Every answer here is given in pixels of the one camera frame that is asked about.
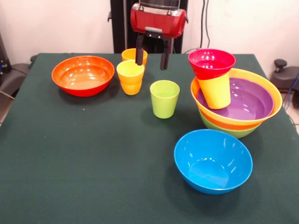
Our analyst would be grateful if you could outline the orange cup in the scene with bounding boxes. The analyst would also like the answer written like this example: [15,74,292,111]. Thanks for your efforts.
[121,48,149,67]

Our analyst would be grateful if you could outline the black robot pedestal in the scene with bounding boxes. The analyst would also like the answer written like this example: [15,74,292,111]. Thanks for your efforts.
[107,0,189,54]

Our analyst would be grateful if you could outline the red bowl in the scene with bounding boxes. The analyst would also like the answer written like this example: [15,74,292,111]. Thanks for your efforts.
[51,55,115,98]

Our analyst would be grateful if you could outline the blue bowl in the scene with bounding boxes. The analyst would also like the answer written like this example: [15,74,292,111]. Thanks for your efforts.
[174,129,254,195]

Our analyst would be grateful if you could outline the purple bowl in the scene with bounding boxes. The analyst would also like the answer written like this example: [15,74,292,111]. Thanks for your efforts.
[197,77,275,121]

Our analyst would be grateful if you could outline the large orange bowl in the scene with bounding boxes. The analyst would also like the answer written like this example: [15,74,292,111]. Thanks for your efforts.
[190,68,283,131]

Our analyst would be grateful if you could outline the yellow cup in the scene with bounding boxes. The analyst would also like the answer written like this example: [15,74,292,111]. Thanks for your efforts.
[116,60,145,84]
[197,71,232,110]

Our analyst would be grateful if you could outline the dark green tablecloth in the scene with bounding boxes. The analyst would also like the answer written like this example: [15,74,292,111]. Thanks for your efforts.
[0,53,299,224]

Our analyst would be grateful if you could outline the green bowl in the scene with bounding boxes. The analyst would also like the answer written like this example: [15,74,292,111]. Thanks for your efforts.
[199,112,262,139]

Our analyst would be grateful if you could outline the yellow-orange cup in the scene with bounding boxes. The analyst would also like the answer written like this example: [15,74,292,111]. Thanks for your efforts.
[119,79,143,96]

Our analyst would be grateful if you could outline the black hanging cables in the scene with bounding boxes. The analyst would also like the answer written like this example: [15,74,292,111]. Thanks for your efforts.
[200,0,211,53]

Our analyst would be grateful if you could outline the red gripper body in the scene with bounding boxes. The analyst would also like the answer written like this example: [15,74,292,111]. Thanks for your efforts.
[130,2,188,39]

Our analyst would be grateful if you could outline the green cup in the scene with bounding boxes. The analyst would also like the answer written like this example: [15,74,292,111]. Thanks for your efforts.
[149,80,181,119]

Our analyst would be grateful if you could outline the black equipment box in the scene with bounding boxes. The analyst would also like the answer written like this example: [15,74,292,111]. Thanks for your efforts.
[0,32,11,79]

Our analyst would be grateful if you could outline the blue cable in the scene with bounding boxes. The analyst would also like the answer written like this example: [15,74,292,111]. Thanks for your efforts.
[283,72,299,110]

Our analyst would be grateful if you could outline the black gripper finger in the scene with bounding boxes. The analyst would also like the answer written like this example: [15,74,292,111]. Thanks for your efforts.
[135,34,146,66]
[160,37,174,70]

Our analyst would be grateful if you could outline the small pink bowl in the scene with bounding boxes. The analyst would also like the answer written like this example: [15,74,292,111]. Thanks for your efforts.
[188,48,236,80]

